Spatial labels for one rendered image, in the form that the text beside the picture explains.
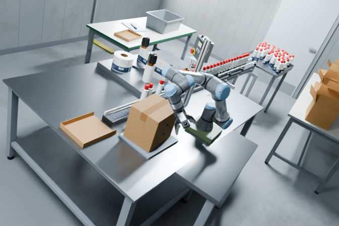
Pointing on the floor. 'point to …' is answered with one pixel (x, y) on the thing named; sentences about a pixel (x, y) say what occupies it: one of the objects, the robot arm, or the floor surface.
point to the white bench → (109, 26)
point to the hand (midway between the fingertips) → (187, 130)
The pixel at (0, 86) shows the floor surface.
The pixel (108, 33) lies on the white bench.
